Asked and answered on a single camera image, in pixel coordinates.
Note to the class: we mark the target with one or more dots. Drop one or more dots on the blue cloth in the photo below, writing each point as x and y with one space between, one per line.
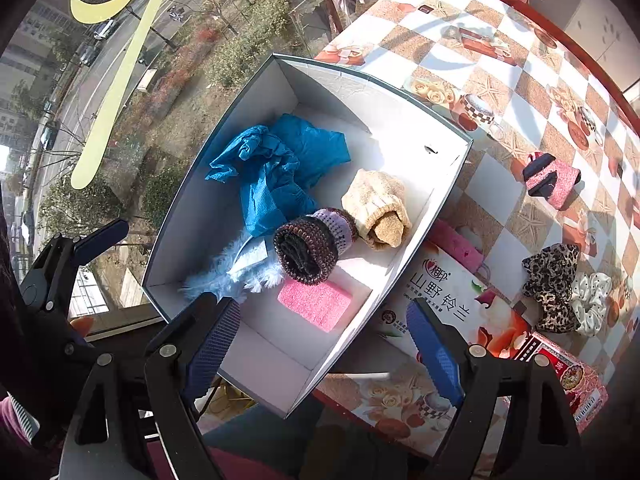
270 180

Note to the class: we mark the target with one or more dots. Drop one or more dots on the pink fuzzy cloth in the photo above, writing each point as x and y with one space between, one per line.
452 247

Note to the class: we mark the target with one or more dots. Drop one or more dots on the leopard print scrunchie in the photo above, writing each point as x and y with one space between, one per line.
550 270

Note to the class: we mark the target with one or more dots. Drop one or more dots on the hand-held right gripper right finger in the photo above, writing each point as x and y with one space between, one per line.
435 355

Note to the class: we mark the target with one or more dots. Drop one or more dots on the light blue feathery scrunchie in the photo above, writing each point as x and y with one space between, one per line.
220 280

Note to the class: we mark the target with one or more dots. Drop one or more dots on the pink sponge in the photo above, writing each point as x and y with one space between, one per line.
315 305

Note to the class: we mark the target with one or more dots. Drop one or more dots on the pink and navy knit band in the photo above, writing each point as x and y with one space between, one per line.
562 180

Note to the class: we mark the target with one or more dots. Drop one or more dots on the beige knit sock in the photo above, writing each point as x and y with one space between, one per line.
372 195

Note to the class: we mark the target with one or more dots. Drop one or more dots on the red patterned carton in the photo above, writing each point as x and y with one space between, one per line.
575 380

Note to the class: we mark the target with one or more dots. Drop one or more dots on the white polka dot scrunchie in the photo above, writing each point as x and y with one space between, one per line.
592 305

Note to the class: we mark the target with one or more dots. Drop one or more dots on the dark purple knit sock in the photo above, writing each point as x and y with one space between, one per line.
320 232

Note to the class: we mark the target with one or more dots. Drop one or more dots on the checkered printed tablecloth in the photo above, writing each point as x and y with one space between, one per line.
505 90

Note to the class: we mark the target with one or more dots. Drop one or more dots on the yellow window decal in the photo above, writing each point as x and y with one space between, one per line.
115 100

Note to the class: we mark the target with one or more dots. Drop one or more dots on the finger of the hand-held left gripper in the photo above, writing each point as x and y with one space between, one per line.
102 240

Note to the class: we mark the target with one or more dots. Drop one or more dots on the white cardboard box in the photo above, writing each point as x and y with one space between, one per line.
320 90

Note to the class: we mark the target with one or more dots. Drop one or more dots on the person's left forearm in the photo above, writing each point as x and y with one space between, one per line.
12 415

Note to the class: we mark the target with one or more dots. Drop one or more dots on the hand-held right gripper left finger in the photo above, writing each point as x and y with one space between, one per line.
212 350

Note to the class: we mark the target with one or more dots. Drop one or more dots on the white floral printed carton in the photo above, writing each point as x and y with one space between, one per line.
450 310

